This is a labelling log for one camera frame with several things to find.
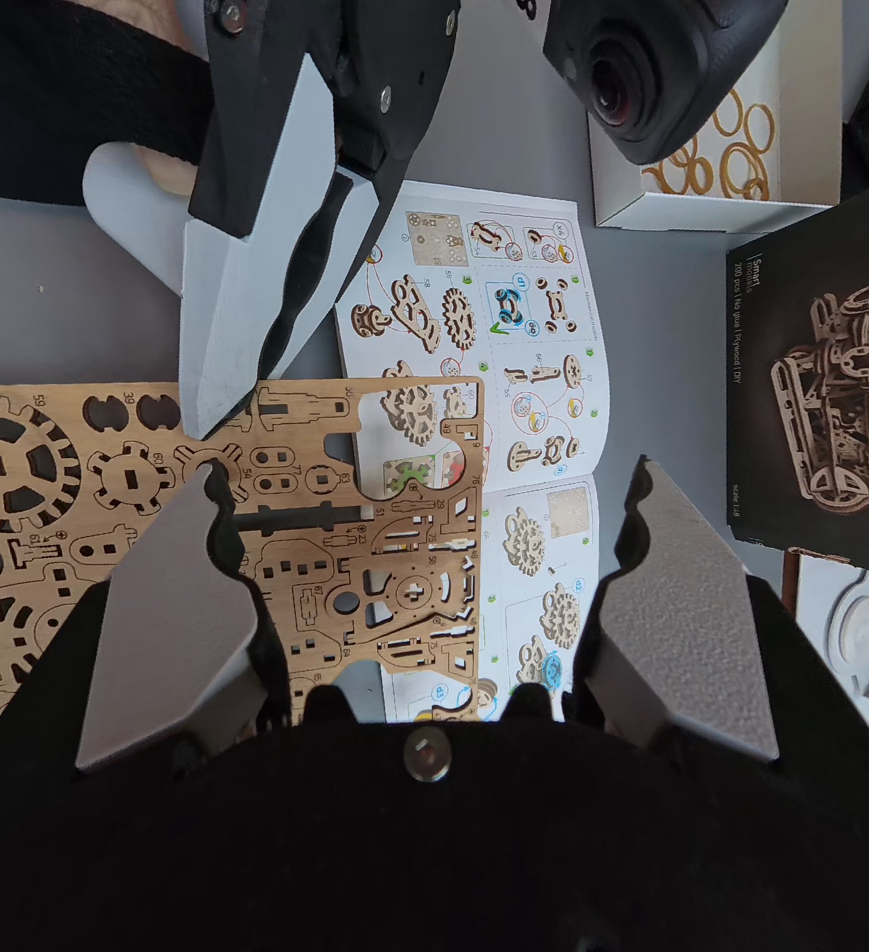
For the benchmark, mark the pile of tan rubber bands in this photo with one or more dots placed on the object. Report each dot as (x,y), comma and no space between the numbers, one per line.
(683,175)

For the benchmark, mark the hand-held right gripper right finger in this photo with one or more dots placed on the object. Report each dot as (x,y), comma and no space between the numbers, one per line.
(687,632)

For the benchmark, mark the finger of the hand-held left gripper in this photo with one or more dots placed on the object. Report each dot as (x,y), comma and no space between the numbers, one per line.
(360,223)
(226,335)

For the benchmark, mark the wooden puzzle parts sheet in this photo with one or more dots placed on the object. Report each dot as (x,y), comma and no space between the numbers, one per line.
(386,573)

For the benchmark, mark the white cardboard box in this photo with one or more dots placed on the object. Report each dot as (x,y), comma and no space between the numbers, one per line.
(627,208)

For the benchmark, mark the person's left hand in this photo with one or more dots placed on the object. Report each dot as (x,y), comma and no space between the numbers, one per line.
(170,172)

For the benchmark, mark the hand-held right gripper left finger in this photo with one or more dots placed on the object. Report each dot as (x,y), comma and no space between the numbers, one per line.
(159,632)

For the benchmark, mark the white moulded tray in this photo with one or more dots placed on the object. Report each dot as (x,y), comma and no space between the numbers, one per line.
(821,595)

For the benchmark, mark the dark printed model box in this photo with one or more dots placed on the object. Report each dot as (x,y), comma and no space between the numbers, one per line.
(754,446)

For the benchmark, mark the grey desk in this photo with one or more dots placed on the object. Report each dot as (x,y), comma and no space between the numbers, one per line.
(70,297)

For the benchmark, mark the illustrated instruction booklet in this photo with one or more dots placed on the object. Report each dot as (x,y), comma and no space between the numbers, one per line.
(546,372)

